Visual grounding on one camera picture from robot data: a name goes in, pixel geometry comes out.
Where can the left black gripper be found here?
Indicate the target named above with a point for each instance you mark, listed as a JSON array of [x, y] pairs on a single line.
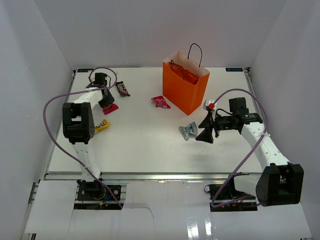
[[110, 99]]

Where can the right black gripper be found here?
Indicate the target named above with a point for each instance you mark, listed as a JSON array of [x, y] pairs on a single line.
[[206, 135]]

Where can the red snack packet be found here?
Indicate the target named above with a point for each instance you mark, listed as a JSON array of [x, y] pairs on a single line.
[[109, 108]]

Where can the silver blue wrapper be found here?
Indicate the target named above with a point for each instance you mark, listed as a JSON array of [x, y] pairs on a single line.
[[189, 131]]

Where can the brown M&M's pack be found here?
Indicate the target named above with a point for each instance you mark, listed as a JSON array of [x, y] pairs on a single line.
[[122, 90]]

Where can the yellow M&M's pack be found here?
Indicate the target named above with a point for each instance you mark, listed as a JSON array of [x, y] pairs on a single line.
[[102, 126]]

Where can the pink candy packet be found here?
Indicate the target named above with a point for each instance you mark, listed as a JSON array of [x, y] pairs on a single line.
[[160, 102]]

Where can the orange chips bag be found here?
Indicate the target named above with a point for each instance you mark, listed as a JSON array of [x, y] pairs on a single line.
[[183, 73]]

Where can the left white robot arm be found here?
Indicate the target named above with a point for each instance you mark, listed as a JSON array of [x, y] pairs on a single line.
[[78, 123]]

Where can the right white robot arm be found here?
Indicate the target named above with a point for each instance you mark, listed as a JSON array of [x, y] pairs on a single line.
[[280, 182]]

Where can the orange paper bag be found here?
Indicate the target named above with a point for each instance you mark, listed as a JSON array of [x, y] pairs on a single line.
[[184, 95]]

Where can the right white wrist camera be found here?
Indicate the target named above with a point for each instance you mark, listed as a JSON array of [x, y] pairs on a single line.
[[209, 105]]

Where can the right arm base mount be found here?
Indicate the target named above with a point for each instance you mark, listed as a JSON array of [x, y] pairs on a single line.
[[229, 198]]

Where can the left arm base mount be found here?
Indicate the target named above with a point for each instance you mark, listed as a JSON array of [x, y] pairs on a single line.
[[93, 196]]

